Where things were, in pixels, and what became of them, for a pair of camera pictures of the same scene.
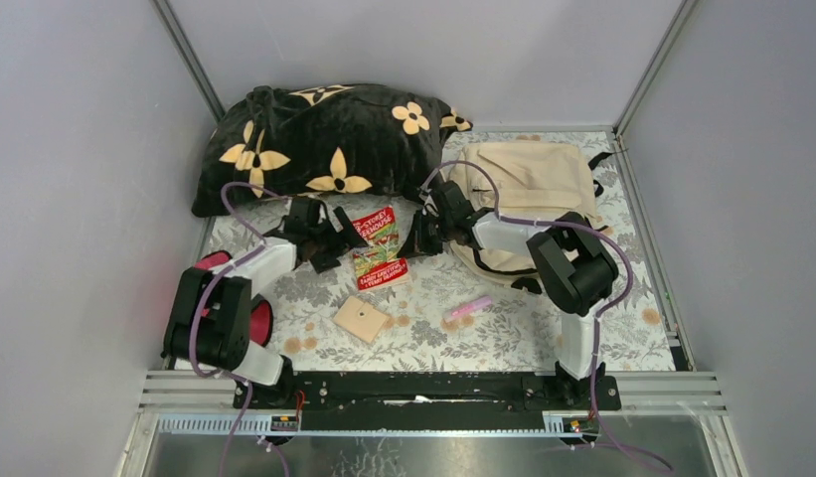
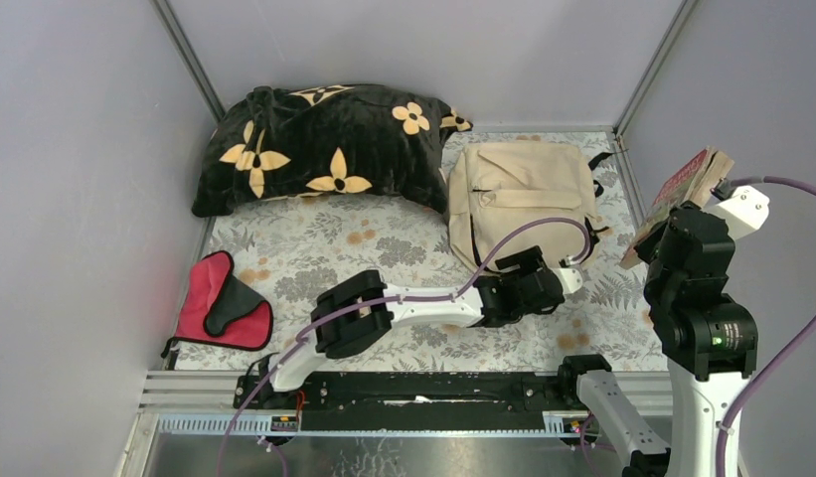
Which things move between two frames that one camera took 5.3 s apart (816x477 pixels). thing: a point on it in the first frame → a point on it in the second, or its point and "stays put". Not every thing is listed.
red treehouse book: x=379 y=263 → x=691 y=185
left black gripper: x=331 y=239 → x=525 y=261
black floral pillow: x=300 y=140 stays put
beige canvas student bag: x=536 y=183 stays put
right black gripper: x=416 y=243 → x=644 y=246
